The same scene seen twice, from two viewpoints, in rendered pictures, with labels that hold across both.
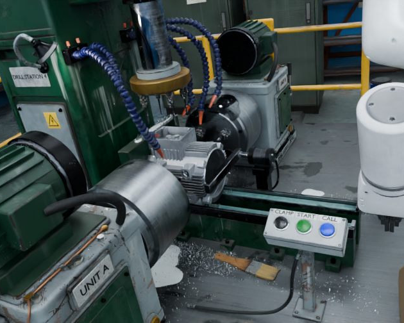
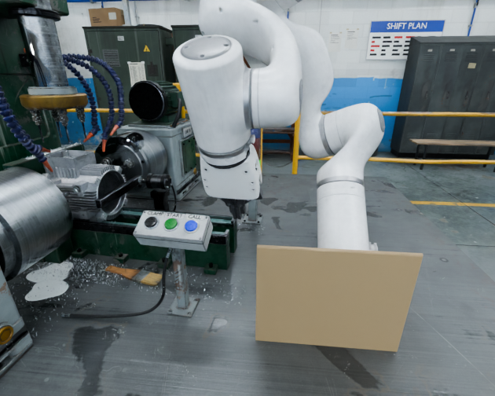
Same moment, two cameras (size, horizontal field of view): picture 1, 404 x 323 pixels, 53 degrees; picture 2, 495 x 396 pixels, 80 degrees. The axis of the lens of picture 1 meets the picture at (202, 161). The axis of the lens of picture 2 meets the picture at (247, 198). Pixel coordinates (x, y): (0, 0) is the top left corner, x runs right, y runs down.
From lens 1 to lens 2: 0.28 m
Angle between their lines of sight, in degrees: 18
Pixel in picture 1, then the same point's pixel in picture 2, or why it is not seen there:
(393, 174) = (217, 134)
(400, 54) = (227, 26)
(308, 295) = (181, 293)
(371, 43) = (203, 15)
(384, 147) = (199, 93)
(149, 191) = (15, 194)
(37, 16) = not seen: outside the picture
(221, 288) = (104, 296)
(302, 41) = not seen: hidden behind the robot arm
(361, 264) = (234, 267)
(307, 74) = not seen: hidden behind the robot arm
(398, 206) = (236, 185)
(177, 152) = (71, 170)
